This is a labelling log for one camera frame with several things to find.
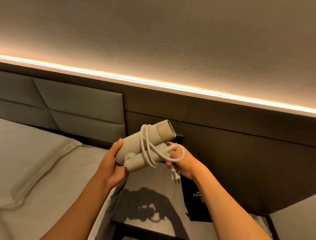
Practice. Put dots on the person's left thumb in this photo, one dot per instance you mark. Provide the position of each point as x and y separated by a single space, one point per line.
116 149

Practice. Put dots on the person's left hand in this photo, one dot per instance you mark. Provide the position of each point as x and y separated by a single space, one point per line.
108 170

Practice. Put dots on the black wall switch panel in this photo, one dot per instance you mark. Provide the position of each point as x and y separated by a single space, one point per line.
179 139

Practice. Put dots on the white bed sheet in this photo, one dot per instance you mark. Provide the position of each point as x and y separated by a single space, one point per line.
56 192

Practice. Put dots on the person's right forearm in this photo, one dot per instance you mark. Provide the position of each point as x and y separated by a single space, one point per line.
224 210

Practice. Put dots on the dark wood wall panel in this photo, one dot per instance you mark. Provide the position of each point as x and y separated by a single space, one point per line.
234 148

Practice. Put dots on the warm light strip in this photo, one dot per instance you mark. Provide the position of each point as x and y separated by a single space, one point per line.
158 85

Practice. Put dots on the white pillow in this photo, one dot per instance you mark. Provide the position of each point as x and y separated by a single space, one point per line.
29 158

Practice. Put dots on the grey padded headboard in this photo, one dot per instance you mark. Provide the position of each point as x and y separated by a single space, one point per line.
74 108

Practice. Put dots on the dark bedside table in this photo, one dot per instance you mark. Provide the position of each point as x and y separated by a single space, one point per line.
153 188

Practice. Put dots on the person's left forearm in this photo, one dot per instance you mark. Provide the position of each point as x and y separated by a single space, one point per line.
79 212

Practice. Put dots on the person's right thumb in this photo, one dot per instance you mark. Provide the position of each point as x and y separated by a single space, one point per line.
172 145

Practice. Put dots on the person's right hand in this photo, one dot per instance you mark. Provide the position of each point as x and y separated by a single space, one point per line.
186 163

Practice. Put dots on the beige hair dryer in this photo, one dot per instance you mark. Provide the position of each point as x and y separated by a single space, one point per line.
145 144

